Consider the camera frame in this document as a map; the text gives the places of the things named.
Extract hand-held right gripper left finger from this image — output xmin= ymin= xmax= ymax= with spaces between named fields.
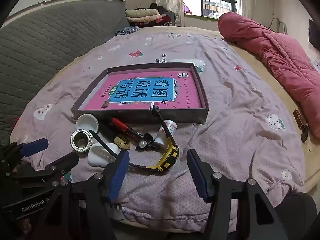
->
xmin=32 ymin=150 xmax=130 ymax=240

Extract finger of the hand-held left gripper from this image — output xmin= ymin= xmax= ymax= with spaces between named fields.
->
xmin=11 ymin=152 xmax=80 ymax=180
xmin=0 ymin=138 xmax=49 ymax=178

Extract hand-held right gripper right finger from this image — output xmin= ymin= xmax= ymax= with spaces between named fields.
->
xmin=186 ymin=149 xmax=290 ymax=240

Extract metal ring fitting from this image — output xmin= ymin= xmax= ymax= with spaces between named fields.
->
xmin=70 ymin=129 xmax=93 ymax=153

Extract white earbuds case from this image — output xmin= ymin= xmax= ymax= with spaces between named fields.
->
xmin=87 ymin=142 xmax=120 ymax=167

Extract yellow black wristwatch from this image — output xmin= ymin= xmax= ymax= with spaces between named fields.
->
xmin=89 ymin=106 xmax=180 ymax=173

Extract white bottle cap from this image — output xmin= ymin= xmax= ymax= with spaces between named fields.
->
xmin=76 ymin=114 xmax=100 ymax=133

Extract small white bottle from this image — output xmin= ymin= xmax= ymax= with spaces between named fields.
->
xmin=154 ymin=120 xmax=177 ymax=147

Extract dark cardboard box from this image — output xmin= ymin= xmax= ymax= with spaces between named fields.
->
xmin=71 ymin=62 xmax=210 ymax=125

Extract pink book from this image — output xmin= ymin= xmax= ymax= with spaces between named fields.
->
xmin=79 ymin=70 xmax=202 ymax=110

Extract grey quilted headboard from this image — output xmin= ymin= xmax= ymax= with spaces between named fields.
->
xmin=0 ymin=0 xmax=130 ymax=145

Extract person's dark trousers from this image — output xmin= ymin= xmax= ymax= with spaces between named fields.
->
xmin=272 ymin=192 xmax=318 ymax=240

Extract beige bed sheet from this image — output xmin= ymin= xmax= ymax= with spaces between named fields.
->
xmin=10 ymin=26 xmax=320 ymax=188

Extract blue patterned cloth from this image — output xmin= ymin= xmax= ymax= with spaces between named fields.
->
xmin=115 ymin=26 xmax=139 ymax=37

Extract red quilted duvet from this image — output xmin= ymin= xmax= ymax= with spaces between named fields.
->
xmin=217 ymin=12 xmax=320 ymax=140

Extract pink folded blanket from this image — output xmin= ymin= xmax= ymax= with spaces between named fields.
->
xmin=126 ymin=15 xmax=163 ymax=23

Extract dark clothes pile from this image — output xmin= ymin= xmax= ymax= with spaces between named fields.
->
xmin=131 ymin=2 xmax=175 ymax=28

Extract cream folded blanket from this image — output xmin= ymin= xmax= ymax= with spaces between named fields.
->
xmin=125 ymin=8 xmax=160 ymax=18

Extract black television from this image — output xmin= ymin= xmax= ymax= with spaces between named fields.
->
xmin=309 ymin=19 xmax=320 ymax=52

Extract grey wall cable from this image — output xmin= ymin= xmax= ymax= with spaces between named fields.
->
xmin=270 ymin=17 xmax=288 ymax=34

